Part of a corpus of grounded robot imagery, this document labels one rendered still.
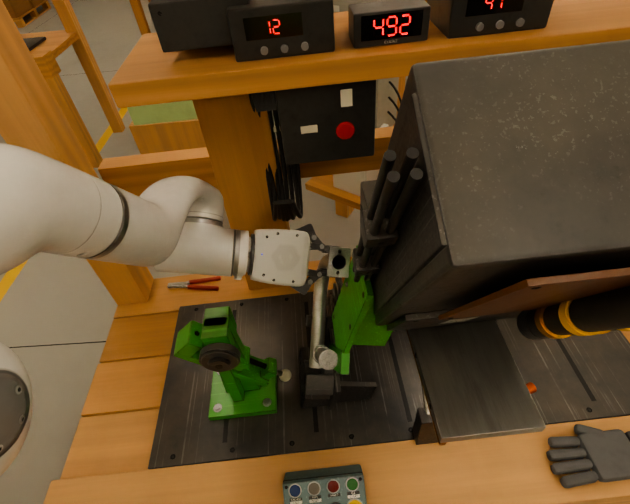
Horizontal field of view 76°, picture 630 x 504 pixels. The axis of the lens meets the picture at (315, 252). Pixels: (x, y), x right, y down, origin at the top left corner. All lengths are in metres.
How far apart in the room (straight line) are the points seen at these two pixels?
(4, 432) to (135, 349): 0.86
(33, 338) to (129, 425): 1.71
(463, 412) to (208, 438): 0.54
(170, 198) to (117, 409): 0.64
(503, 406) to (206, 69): 0.71
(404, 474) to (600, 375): 0.50
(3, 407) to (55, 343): 2.30
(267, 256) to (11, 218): 0.42
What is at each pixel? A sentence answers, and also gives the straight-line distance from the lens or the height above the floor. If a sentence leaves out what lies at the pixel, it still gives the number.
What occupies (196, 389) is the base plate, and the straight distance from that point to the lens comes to 1.04.
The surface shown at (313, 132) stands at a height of 1.41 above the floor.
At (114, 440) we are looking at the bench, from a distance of 1.09.
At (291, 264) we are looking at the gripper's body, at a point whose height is 1.26.
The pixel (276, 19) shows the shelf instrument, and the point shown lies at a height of 1.60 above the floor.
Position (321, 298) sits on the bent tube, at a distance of 0.87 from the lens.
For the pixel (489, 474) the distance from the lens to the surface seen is 0.95.
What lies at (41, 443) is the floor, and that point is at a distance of 2.33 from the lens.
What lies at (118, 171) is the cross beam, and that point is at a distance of 1.10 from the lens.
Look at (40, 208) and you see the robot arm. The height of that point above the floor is 1.58.
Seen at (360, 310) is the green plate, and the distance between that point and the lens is 0.68.
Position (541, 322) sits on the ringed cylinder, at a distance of 0.57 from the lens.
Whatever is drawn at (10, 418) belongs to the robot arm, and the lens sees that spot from 0.35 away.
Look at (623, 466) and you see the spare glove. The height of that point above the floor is 0.93.
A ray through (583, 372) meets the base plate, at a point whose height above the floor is 0.90.
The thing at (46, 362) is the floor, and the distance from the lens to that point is 2.58.
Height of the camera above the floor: 1.77
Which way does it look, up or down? 45 degrees down
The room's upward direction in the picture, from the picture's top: 6 degrees counter-clockwise
